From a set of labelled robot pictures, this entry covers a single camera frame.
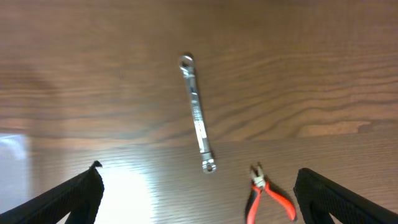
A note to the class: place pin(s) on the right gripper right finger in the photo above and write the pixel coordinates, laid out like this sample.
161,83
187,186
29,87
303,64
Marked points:
320,199

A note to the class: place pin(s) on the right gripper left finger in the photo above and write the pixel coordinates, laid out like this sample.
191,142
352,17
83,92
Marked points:
78,199

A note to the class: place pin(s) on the red handled pliers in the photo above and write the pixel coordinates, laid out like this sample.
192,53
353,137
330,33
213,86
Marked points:
260,184

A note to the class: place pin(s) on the silver combination wrench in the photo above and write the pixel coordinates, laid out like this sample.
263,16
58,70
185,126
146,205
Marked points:
187,67

